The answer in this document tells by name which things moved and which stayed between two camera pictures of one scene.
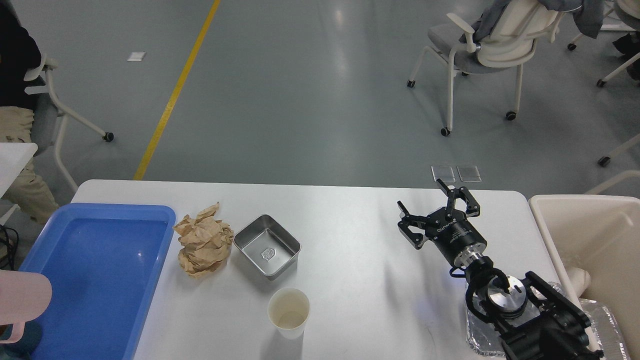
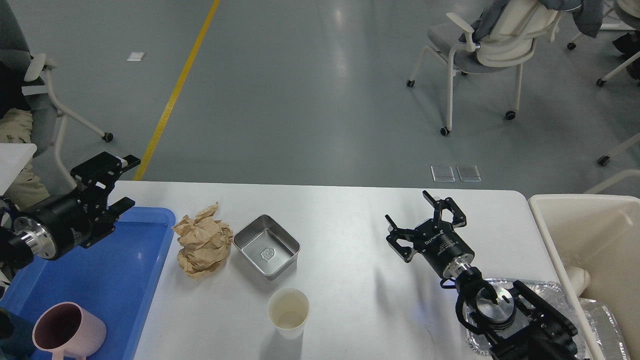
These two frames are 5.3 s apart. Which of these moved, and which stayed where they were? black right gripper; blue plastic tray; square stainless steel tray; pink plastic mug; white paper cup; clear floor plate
Moved: black right gripper; pink plastic mug
Stayed: square stainless steel tray; blue plastic tray; clear floor plate; white paper cup
